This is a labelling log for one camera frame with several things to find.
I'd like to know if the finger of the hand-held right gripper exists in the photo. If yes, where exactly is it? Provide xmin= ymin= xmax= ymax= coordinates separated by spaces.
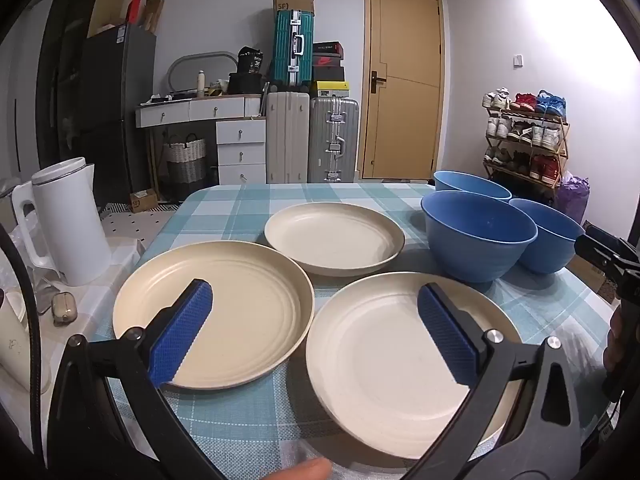
xmin=574 ymin=236 xmax=623 ymax=281
xmin=584 ymin=224 xmax=632 ymax=253

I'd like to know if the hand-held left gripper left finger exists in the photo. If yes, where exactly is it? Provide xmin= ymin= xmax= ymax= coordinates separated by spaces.
xmin=47 ymin=279 xmax=226 ymax=480

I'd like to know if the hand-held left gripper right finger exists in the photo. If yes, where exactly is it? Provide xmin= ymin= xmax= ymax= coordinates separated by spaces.
xmin=405 ymin=282 xmax=582 ymax=480

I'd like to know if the blue bowl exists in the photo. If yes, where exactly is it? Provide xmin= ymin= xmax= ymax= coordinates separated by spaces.
xmin=507 ymin=198 xmax=586 ymax=275
xmin=420 ymin=190 xmax=539 ymax=283
xmin=432 ymin=170 xmax=512 ymax=203

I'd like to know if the cream round plate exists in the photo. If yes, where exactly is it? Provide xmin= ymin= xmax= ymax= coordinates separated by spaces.
xmin=112 ymin=242 xmax=316 ymax=391
xmin=264 ymin=202 xmax=406 ymax=277
xmin=306 ymin=271 xmax=523 ymax=461

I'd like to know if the person's right hand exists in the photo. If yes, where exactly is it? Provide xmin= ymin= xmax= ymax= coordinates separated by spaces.
xmin=602 ymin=305 xmax=626 ymax=373

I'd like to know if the person's left hand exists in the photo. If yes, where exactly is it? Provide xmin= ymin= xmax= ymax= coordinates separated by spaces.
xmin=272 ymin=458 xmax=332 ymax=480

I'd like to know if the patterned cardboard box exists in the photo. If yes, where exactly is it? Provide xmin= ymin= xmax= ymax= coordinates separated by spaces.
xmin=569 ymin=254 xmax=622 ymax=306

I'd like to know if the purple plastic bag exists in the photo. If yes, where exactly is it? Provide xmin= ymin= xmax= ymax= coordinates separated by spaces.
xmin=556 ymin=174 xmax=591 ymax=227

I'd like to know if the shoe rack with shoes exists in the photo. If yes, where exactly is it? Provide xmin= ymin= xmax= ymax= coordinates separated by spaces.
xmin=481 ymin=87 xmax=567 ymax=184

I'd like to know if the beige earbud case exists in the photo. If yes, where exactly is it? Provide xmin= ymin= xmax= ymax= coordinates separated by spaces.
xmin=52 ymin=292 xmax=79 ymax=326

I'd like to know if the dotted beige floor mat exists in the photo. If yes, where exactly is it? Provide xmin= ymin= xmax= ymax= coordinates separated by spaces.
xmin=99 ymin=209 xmax=178 ymax=237

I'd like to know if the small cardboard box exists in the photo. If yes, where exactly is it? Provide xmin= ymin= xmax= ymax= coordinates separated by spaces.
xmin=129 ymin=188 xmax=159 ymax=212

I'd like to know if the white electric kettle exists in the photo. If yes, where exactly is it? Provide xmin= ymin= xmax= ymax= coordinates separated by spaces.
xmin=11 ymin=157 xmax=112 ymax=287

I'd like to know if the woven laundry basket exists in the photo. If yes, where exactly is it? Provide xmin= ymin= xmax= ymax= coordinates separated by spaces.
xmin=164 ymin=132 xmax=207 ymax=187

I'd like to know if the white drawer dresser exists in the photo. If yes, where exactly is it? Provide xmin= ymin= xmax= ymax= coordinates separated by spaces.
xmin=135 ymin=94 xmax=268 ymax=187

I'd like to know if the beige suitcase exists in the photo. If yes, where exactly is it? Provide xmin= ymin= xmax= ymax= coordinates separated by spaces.
xmin=266 ymin=91 xmax=310 ymax=184

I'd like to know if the silver suitcase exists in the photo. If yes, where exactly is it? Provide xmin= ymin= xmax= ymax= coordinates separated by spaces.
xmin=308 ymin=97 xmax=360 ymax=184

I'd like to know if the dark grey refrigerator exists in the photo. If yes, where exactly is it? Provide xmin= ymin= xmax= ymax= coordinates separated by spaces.
xmin=75 ymin=22 xmax=157 ymax=207

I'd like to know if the wooden door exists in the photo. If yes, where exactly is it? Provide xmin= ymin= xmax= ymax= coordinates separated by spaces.
xmin=360 ymin=0 xmax=445 ymax=181

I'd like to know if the black storage box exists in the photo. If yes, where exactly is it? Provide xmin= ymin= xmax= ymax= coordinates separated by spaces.
xmin=228 ymin=72 xmax=265 ymax=96

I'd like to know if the oval mirror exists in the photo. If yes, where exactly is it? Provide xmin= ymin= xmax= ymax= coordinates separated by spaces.
xmin=167 ymin=51 xmax=240 ymax=96

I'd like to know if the yellow black shoe box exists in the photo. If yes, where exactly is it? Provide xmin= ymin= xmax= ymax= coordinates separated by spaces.
xmin=312 ymin=80 xmax=349 ymax=99

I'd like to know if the black cabinet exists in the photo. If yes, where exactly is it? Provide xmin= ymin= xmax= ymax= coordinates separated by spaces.
xmin=34 ymin=0 xmax=92 ymax=173

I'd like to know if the black paper bag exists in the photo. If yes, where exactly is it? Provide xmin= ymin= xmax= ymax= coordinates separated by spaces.
xmin=236 ymin=46 xmax=265 ymax=75

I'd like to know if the teal suitcase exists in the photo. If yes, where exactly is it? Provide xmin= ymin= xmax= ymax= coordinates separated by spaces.
xmin=272 ymin=10 xmax=315 ymax=87

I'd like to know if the tall cardboard box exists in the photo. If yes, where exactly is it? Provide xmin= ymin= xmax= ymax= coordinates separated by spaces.
xmin=144 ymin=0 xmax=165 ymax=34

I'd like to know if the black cable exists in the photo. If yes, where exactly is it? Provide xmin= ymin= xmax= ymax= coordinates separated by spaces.
xmin=0 ymin=221 xmax=47 ymax=463

